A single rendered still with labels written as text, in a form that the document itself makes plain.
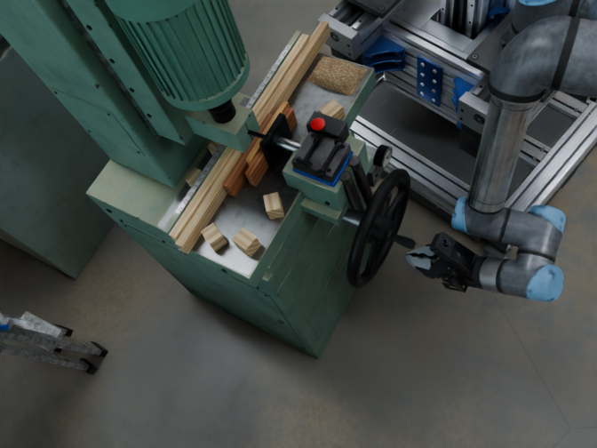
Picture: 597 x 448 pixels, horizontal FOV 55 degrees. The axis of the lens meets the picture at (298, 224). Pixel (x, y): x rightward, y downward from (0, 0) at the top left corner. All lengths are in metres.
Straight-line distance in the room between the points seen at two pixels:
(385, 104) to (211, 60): 1.33
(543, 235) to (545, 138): 0.97
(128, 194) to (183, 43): 0.67
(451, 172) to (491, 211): 0.86
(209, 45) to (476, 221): 0.65
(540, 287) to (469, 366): 0.87
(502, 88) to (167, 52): 0.56
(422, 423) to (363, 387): 0.22
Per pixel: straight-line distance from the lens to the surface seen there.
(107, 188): 1.58
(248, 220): 1.27
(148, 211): 1.49
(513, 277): 1.24
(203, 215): 1.26
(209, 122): 1.22
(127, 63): 1.12
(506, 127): 1.10
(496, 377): 2.05
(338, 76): 1.41
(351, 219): 1.31
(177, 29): 0.93
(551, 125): 2.22
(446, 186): 2.03
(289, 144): 1.27
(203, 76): 1.01
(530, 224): 1.26
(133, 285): 2.37
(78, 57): 1.14
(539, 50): 1.02
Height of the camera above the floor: 1.99
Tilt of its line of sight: 62 degrees down
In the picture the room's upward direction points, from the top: 22 degrees counter-clockwise
